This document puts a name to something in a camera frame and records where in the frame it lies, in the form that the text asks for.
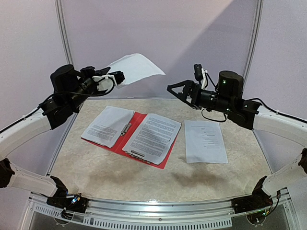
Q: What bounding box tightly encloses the left aluminium frame post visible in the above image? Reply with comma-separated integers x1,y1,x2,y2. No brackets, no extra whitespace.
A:
54,0,75,67

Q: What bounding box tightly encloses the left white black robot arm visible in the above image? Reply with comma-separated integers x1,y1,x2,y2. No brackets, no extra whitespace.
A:
0,64,110,208

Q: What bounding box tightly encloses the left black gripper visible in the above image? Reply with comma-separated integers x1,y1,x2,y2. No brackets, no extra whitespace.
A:
68,66,110,109

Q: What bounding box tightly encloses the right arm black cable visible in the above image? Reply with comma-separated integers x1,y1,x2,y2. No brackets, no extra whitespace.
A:
201,70,307,211

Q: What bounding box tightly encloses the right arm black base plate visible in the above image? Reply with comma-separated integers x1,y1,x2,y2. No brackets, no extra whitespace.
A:
231,195,273,214

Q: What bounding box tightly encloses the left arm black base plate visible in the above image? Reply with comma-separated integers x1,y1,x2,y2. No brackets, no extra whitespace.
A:
47,176,89,213

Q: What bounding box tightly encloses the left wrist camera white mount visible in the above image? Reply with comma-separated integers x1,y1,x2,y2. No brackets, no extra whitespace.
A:
92,71,125,94

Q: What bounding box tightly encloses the metal clip folder spine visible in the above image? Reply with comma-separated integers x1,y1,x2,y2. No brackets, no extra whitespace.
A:
120,123,132,137

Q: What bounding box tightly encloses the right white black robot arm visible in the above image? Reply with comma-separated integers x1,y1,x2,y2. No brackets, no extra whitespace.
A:
167,65,307,209

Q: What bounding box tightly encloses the aluminium frame post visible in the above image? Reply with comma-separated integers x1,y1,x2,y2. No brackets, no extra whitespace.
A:
243,0,264,92
54,0,75,67

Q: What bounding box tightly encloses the right aluminium frame post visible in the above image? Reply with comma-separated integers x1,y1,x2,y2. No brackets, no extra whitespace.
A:
243,0,264,92

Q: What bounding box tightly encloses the printed paper sheet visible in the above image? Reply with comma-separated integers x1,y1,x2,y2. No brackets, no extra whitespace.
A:
122,114,181,165
81,106,134,148
108,53,165,88

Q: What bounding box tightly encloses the aluminium front rail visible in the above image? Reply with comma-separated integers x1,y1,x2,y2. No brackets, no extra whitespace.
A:
22,189,299,230

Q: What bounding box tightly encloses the red file folder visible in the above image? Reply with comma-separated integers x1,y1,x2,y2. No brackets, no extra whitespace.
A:
82,112,177,169

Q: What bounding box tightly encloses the stack of printed papers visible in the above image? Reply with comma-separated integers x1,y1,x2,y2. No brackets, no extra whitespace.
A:
184,120,228,164

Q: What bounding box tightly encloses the metal clip top of folder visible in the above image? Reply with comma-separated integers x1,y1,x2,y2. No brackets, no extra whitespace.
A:
125,150,151,164

